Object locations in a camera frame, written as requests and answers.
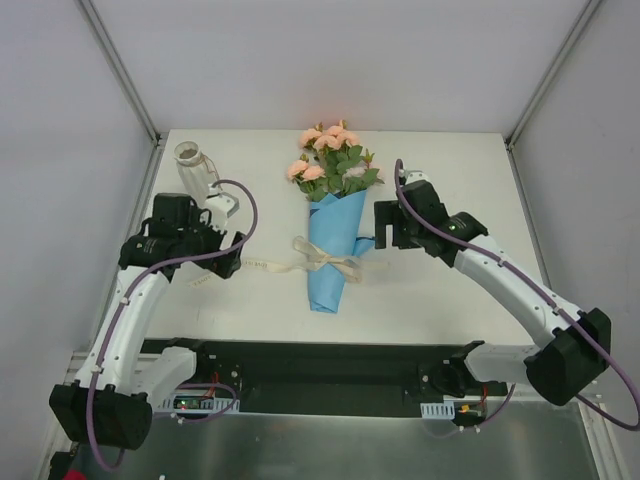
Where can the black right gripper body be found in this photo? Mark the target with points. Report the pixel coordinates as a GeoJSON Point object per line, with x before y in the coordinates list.
{"type": "Point", "coordinates": [400, 226]}

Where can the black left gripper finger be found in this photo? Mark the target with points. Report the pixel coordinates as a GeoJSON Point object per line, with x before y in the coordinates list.
{"type": "Point", "coordinates": [225, 266]}
{"type": "Point", "coordinates": [215, 219]}

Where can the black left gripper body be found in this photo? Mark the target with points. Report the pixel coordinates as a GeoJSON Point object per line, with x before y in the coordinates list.
{"type": "Point", "coordinates": [228, 255]}

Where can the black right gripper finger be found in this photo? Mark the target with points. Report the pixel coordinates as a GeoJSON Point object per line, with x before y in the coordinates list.
{"type": "Point", "coordinates": [385, 214]}
{"type": "Point", "coordinates": [382, 230]}

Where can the white ribbed ceramic vase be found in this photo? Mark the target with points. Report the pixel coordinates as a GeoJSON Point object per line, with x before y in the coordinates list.
{"type": "Point", "coordinates": [196, 170]}

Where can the blue wrapping paper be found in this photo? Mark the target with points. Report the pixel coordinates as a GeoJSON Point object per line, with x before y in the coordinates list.
{"type": "Point", "coordinates": [334, 228]}

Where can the cream printed ribbon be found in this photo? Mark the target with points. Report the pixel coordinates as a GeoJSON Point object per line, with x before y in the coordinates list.
{"type": "Point", "coordinates": [350, 266]}

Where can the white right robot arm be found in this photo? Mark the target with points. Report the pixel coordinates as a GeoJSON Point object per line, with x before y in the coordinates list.
{"type": "Point", "coordinates": [520, 305]}

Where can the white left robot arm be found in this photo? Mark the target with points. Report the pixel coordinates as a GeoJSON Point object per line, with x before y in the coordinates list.
{"type": "Point", "coordinates": [110, 402]}

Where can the red object bottom left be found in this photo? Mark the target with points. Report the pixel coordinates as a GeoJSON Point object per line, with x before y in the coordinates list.
{"type": "Point", "coordinates": [73, 474]}

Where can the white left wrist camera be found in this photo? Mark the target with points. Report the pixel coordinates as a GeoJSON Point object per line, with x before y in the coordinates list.
{"type": "Point", "coordinates": [218, 198]}

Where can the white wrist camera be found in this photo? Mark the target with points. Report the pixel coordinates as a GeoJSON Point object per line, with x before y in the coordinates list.
{"type": "Point", "coordinates": [218, 198]}
{"type": "Point", "coordinates": [412, 176]}

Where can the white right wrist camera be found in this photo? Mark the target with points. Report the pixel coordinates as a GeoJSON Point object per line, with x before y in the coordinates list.
{"type": "Point", "coordinates": [412, 176]}

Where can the aluminium frame rail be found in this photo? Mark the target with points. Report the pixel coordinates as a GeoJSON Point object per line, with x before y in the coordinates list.
{"type": "Point", "coordinates": [380, 380]}

